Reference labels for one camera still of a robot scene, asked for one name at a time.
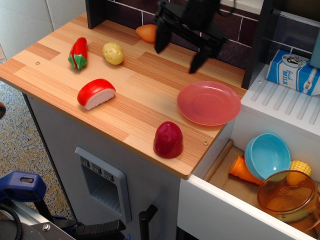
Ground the orange toy ice cream cone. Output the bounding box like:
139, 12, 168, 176
229, 156, 263, 186

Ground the white toy sink basin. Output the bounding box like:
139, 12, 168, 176
177, 67, 320, 240

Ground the black braided cable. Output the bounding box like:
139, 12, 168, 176
0, 202, 23, 240

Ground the pink plastic plate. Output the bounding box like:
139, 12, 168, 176
177, 81, 242, 126

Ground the yellow toy potato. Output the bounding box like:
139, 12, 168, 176
102, 42, 124, 65

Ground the light blue plastic bowl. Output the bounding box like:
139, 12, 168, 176
244, 133, 291, 181

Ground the blue and white milk carton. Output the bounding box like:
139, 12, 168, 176
266, 49, 320, 96

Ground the black ridged clamp bar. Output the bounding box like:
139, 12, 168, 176
71, 220, 126, 240

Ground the red toy chili pepper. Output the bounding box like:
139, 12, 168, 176
67, 37, 88, 70

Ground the black cabinet door handle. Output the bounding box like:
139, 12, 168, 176
138, 204, 158, 240

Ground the blue clamp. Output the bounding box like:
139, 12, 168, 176
0, 170, 47, 202

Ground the dark red toy pepper half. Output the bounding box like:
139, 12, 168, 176
153, 121, 184, 159

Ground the transparent orange plastic pot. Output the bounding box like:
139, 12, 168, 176
257, 170, 320, 233

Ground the orange toy fruit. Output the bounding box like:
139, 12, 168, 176
135, 24, 157, 43

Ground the grey toy ice dispenser panel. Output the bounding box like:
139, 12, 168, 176
75, 146, 132, 224

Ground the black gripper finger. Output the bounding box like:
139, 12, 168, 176
154, 18, 172, 54
189, 48, 211, 74

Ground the yellow toy corn cob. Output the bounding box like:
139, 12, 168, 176
286, 160, 312, 186

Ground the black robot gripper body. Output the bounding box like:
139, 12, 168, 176
155, 0, 228, 58

